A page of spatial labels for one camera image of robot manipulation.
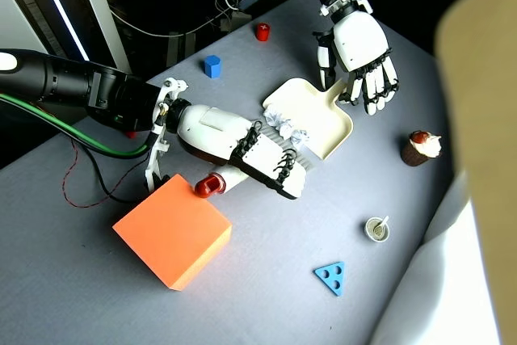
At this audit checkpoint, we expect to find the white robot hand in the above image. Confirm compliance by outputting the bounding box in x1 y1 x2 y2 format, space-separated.
313 8 401 116
176 103 308 200

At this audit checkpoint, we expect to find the cream brush with red handle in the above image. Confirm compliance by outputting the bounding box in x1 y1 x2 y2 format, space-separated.
194 121 315 200

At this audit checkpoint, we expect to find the white paper ball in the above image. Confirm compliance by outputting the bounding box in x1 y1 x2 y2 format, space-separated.
263 104 286 126
289 128 310 146
278 118 296 140

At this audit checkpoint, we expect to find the cream plastic dustpan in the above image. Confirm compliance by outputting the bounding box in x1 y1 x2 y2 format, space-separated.
262 77 355 160

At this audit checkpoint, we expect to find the blue hexagonal block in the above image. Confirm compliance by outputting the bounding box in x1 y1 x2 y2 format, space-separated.
204 55 224 78

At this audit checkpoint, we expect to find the orange foam cube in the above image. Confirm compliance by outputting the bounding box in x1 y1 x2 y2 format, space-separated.
111 174 233 292

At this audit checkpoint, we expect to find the grey table cloth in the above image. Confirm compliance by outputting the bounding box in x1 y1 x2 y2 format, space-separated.
0 0 473 345

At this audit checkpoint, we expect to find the toy cupcake with strawberry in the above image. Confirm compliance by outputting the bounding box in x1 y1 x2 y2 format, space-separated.
400 130 443 167

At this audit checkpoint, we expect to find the black chair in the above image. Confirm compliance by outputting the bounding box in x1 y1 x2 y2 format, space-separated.
132 0 231 69

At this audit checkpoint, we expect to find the tan cardboard panel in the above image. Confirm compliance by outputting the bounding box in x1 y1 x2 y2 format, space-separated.
435 0 517 345

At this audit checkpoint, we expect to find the small white cup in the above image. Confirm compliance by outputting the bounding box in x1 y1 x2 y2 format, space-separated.
365 217 391 242

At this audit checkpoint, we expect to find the blue triangle block with holes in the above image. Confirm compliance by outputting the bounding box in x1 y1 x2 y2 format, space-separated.
313 261 347 297

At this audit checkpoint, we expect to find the white backdrop sheet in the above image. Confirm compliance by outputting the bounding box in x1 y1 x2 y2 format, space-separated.
369 170 506 345

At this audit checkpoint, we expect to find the black cable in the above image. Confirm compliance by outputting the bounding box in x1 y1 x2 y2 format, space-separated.
78 145 149 204

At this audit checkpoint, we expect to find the thick green cable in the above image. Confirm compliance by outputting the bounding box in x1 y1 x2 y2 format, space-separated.
0 93 157 159

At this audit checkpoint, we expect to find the thin red wire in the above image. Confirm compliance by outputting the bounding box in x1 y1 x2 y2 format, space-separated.
61 138 150 208

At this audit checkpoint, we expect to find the white frame post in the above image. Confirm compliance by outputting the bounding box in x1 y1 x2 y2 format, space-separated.
32 0 132 75

